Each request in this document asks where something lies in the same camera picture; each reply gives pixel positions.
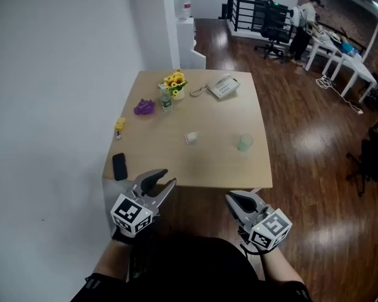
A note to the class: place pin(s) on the clear water dispenser jug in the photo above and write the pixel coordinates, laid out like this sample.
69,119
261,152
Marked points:
182,3

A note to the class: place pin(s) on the black swivel chair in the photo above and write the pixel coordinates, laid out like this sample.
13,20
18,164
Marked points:
371,159

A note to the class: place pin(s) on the translucent green cup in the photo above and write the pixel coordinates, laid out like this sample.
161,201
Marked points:
245,143

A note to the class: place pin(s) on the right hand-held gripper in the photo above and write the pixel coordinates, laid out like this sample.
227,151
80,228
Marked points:
271,228

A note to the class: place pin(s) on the water dispenser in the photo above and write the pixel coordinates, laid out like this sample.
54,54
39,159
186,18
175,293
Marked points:
186,42

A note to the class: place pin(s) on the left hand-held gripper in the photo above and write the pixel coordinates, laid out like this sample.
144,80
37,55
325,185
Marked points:
129,214

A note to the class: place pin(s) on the sunflower bouquet in white pot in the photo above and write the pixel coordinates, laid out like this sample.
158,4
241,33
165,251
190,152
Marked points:
174,82

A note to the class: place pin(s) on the small yellow box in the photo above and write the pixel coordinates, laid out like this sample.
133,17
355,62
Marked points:
120,123

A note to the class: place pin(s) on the black metal railing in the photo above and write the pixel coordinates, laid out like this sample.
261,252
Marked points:
239,11

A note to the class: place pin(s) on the black smartphone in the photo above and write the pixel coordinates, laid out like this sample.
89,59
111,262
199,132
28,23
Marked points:
119,167

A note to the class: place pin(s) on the blue box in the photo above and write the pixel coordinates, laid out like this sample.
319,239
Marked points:
347,46

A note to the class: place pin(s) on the white desk telephone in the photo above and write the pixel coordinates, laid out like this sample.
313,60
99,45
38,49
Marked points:
223,87

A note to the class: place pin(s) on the small white box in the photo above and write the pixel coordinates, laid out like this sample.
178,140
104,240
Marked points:
191,137

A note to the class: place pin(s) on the person's black shirt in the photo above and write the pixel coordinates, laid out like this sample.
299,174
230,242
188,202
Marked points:
192,269

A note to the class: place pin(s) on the person's left forearm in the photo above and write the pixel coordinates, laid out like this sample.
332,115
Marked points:
111,260

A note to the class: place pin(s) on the person's right forearm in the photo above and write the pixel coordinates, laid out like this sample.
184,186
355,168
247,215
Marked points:
278,266

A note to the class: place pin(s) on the black office chair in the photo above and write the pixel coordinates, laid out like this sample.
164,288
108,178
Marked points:
271,24

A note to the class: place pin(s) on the purple crumpled plastic item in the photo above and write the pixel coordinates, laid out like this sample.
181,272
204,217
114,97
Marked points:
144,107

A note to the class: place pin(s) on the black wrist band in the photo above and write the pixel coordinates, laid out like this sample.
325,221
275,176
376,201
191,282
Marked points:
121,236

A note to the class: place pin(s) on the clear plastic water bottle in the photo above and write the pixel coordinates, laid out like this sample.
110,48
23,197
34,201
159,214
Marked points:
166,101

